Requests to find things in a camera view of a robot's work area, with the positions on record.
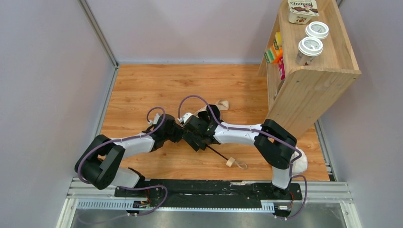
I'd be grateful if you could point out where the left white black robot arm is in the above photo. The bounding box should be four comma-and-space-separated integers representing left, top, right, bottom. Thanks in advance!
74, 114, 184, 190

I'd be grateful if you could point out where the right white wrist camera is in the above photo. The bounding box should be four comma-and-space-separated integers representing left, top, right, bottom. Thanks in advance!
177, 113, 193, 125

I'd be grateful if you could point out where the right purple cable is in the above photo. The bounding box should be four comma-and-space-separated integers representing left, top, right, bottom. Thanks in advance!
177, 95, 307, 220

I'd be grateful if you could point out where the crumpled white plastic bag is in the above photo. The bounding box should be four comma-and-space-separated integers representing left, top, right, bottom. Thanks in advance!
291, 146, 308, 176

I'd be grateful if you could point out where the near white lidded cup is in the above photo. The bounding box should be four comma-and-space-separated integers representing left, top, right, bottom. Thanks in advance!
296, 37, 323, 66

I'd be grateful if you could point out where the white lidded cup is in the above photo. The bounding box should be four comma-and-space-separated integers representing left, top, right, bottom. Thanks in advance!
305, 21, 329, 40
296, 37, 323, 66

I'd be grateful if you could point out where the yellow green item on shelf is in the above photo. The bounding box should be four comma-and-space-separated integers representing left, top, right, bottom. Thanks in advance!
273, 32, 282, 50

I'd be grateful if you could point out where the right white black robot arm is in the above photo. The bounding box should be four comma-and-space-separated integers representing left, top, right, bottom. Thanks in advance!
179, 115, 297, 193

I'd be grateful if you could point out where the pink package on shelf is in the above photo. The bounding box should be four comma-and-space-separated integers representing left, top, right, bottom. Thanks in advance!
277, 57, 286, 80

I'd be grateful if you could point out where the Chobani yogurt cup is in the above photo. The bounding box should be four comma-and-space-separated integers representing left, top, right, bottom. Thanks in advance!
288, 0, 319, 25

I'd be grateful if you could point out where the wooden shelf unit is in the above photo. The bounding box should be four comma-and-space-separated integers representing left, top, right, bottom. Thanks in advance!
258, 0, 361, 138

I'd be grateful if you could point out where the far white lidded cup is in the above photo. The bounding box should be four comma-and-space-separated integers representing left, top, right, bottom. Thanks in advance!
305, 21, 329, 40

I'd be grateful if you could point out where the black and beige folding umbrella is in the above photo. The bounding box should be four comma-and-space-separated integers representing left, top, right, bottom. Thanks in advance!
193, 99, 248, 170

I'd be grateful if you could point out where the green orange sponge pack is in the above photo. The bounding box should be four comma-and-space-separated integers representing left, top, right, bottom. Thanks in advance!
264, 44, 283, 63

